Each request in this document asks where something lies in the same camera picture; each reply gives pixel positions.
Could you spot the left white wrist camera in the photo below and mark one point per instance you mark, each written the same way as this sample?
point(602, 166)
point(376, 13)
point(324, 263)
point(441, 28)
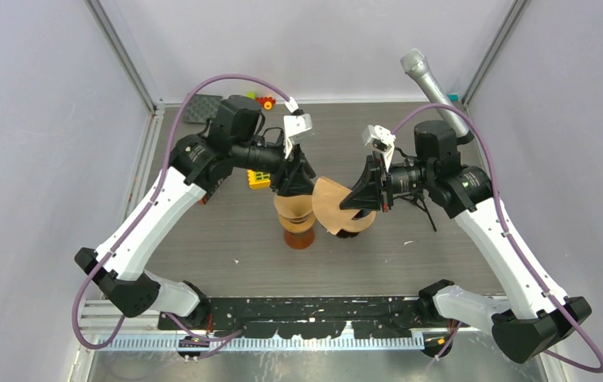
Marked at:
point(297, 128)

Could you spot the silver microphone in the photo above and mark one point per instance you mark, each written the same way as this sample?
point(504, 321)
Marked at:
point(415, 65)

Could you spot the amber glass carafe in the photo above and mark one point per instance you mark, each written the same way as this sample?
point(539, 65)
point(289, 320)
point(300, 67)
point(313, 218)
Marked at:
point(299, 240)

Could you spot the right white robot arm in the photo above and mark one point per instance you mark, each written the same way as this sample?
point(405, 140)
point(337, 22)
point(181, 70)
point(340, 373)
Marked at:
point(536, 312)

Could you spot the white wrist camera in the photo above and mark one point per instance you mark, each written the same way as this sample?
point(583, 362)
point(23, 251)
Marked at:
point(382, 140)
point(297, 128)

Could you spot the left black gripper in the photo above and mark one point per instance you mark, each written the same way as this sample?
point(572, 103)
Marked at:
point(293, 175)

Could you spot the yellow green window block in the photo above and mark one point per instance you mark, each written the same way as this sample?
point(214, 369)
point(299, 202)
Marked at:
point(258, 179)

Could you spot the small toy train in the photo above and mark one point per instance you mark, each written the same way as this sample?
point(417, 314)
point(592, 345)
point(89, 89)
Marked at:
point(267, 102)

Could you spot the brown glass dripper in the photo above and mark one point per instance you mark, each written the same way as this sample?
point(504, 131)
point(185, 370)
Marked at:
point(346, 235)

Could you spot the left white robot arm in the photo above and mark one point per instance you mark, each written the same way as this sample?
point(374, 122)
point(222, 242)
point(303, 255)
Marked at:
point(197, 165)

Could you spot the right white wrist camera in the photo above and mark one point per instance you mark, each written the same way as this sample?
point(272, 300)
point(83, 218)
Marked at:
point(382, 140)

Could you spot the wooden ring holder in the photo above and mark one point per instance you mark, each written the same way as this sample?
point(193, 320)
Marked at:
point(297, 225)

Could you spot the dark grey baseplate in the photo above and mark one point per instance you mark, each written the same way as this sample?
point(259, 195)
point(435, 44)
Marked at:
point(200, 108)

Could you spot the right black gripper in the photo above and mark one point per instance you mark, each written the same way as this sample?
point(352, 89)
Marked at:
point(367, 193)

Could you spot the coffee filter box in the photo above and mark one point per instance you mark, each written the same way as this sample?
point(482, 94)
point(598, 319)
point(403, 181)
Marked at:
point(209, 198)

